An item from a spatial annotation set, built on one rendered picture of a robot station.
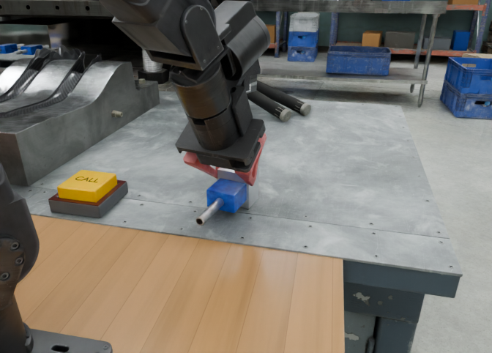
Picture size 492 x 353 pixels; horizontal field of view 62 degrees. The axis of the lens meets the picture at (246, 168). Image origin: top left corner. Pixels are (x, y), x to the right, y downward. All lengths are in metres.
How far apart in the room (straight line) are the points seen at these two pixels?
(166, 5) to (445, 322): 1.51
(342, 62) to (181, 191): 3.69
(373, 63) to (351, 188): 3.62
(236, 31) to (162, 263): 0.28
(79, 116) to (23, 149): 0.15
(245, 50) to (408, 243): 0.31
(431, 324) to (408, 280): 1.14
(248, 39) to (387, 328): 0.44
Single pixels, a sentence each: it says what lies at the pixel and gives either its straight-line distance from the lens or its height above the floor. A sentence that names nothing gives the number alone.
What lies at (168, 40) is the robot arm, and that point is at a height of 1.05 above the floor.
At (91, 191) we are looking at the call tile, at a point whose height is 0.84.
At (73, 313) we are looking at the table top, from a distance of 0.47.
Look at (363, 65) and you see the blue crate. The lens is 4.26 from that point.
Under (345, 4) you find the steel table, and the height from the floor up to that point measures 0.91.
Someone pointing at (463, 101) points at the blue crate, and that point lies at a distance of 4.04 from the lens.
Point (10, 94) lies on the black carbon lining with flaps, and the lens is 1.00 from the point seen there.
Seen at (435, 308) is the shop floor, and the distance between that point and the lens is 1.74.
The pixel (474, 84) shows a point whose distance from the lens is 4.02.
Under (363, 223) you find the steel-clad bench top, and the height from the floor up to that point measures 0.80.
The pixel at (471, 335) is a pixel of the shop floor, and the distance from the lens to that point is 1.69.
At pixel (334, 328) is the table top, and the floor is 0.80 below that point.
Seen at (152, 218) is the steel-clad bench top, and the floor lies 0.80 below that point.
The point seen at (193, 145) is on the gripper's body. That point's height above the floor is 0.91.
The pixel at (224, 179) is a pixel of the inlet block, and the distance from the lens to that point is 0.59.
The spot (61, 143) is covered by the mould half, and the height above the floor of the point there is 0.84.
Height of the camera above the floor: 1.10
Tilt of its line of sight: 25 degrees down
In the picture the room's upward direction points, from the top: straight up
